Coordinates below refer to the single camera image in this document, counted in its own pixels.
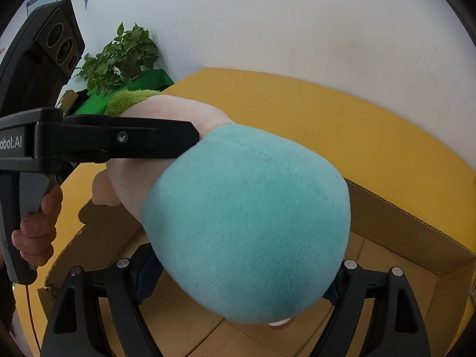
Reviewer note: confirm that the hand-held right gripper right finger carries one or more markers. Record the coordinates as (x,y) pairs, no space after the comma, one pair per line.
(332,290)

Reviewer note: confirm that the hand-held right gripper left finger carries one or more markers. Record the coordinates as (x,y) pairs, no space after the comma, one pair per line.
(148,279)

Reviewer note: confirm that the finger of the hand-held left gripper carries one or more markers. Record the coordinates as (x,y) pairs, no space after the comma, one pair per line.
(148,137)

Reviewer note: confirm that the small brown box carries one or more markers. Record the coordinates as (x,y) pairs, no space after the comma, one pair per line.
(68,102)

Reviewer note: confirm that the green potted plant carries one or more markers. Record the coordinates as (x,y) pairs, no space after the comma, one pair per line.
(119,59)

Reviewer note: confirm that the person's left hand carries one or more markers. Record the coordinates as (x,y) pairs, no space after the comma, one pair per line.
(35,238)

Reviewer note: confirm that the turquoise pink plush toy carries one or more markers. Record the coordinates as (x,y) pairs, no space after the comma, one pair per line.
(245,212)

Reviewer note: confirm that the yellow cardboard box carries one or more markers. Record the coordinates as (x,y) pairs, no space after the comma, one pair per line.
(334,119)

